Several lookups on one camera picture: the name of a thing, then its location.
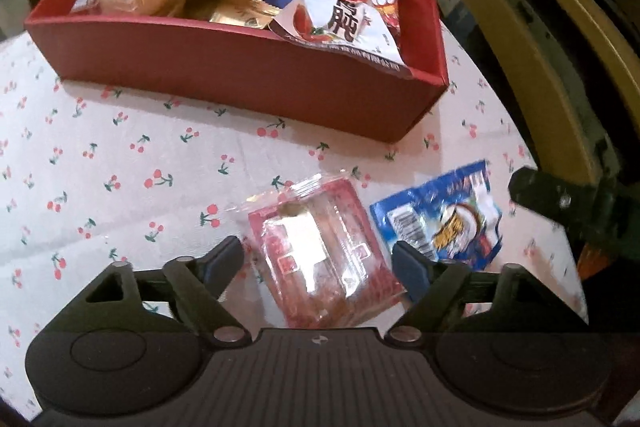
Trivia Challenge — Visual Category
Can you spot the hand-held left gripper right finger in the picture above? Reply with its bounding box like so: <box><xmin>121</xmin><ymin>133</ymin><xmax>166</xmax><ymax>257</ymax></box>
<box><xmin>385</xmin><ymin>239</ymin><xmax>544</xmax><ymax>348</ymax></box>

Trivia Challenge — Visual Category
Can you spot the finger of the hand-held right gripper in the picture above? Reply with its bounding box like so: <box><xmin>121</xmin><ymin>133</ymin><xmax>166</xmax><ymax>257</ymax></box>
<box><xmin>509</xmin><ymin>167</ymin><xmax>627</xmax><ymax>249</ymax></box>

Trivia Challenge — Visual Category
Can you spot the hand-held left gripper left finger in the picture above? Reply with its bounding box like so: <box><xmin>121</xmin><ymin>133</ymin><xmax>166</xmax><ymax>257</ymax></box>
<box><xmin>85</xmin><ymin>234</ymin><xmax>251</xmax><ymax>349</ymax></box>

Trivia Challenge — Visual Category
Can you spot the clear red-print snack packet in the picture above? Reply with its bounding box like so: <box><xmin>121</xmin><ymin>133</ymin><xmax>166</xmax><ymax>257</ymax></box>
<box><xmin>235</xmin><ymin>172</ymin><xmax>406</xmax><ymax>330</ymax></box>

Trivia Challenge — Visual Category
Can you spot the red cardboard box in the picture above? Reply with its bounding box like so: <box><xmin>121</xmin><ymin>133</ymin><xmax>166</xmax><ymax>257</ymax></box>
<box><xmin>24</xmin><ymin>0</ymin><xmax>449</xmax><ymax>144</ymax></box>

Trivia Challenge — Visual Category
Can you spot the gold foil snack packet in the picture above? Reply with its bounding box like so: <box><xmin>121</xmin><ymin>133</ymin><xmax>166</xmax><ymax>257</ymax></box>
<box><xmin>207</xmin><ymin>0</ymin><xmax>281</xmax><ymax>30</ymax></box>

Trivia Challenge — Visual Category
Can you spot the small white printed snack packet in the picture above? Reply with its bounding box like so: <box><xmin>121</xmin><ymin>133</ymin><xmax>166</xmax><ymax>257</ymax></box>
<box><xmin>270</xmin><ymin>0</ymin><xmax>411</xmax><ymax>75</ymax></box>

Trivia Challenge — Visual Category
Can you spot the orange wrapper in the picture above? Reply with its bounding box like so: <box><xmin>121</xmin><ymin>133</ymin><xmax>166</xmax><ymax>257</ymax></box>
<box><xmin>579</xmin><ymin>241</ymin><xmax>617</xmax><ymax>279</ymax></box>

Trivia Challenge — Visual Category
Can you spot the cherry-print tablecloth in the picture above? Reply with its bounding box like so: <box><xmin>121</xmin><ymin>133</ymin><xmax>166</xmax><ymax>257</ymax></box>
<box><xmin>0</xmin><ymin>22</ymin><xmax>591</xmax><ymax>423</ymax></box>

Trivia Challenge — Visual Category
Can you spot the golden frame chair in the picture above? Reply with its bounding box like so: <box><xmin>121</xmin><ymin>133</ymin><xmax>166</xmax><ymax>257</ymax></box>
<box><xmin>400</xmin><ymin>0</ymin><xmax>640</xmax><ymax>188</ymax></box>

